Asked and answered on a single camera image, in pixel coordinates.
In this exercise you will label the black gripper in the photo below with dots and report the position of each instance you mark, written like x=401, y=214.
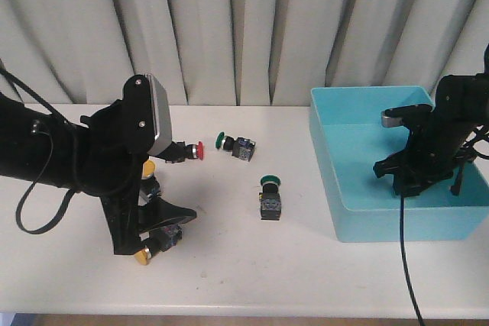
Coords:
x=434, y=148
x=108, y=161

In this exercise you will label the yellow button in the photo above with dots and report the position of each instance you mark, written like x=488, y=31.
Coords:
x=149, y=173
x=159, y=240

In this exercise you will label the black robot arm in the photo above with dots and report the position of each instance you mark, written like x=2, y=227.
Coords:
x=38, y=147
x=480, y=133

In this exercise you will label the light blue plastic box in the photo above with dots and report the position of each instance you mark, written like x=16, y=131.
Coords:
x=348, y=138

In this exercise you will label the yellow button lying front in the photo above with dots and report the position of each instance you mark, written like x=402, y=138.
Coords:
x=159, y=240

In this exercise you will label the red button lying sideways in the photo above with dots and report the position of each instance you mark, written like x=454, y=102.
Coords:
x=178, y=152

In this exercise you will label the green button lying sideways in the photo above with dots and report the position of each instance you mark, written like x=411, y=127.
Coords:
x=240, y=147

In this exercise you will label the green button front right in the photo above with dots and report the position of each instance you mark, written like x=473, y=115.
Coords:
x=269, y=198

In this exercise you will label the grey pleated curtain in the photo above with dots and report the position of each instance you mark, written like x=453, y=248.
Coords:
x=238, y=52

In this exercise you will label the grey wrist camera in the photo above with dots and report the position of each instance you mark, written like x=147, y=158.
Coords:
x=408, y=116
x=161, y=117

